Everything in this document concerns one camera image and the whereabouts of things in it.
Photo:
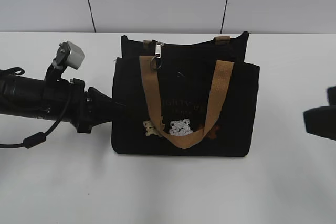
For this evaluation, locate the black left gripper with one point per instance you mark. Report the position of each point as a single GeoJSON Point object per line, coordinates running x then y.
{"type": "Point", "coordinates": [90, 108]}

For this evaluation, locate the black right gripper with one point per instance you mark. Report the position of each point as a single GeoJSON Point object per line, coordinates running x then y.
{"type": "Point", "coordinates": [320, 121]}

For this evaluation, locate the silver zipper pull with ring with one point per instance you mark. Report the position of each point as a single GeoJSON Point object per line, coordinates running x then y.
{"type": "Point", "coordinates": [156, 61]}

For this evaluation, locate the black canvas tote bag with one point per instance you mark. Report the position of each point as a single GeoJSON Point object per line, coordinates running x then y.
{"type": "Point", "coordinates": [201, 102]}

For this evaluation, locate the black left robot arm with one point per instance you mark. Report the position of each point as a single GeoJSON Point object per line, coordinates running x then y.
{"type": "Point", "coordinates": [59, 99]}

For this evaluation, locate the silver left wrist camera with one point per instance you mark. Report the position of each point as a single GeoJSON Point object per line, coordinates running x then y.
{"type": "Point", "coordinates": [68, 55]}

